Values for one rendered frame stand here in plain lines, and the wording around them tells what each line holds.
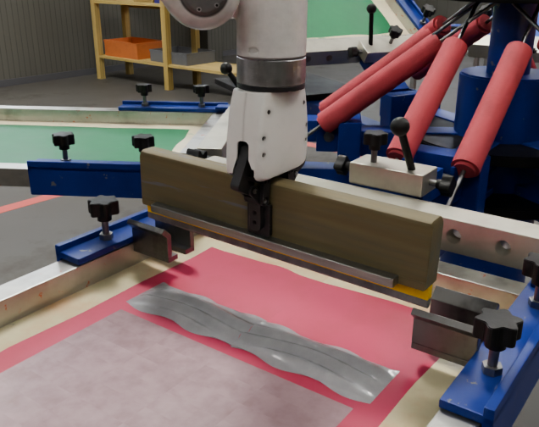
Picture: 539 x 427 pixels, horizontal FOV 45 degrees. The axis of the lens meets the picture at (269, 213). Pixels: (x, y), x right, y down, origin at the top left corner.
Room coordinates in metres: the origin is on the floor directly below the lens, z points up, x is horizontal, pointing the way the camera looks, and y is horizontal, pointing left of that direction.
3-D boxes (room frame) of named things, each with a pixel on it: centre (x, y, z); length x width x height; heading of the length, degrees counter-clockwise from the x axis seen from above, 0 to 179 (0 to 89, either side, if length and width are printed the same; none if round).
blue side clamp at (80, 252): (0.92, 0.19, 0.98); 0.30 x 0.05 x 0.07; 144
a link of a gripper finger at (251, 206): (0.69, 0.02, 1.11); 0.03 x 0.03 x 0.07; 54
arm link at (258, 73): (0.72, -0.01, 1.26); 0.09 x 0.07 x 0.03; 144
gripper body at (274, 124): (0.71, 0.00, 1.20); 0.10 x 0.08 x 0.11; 144
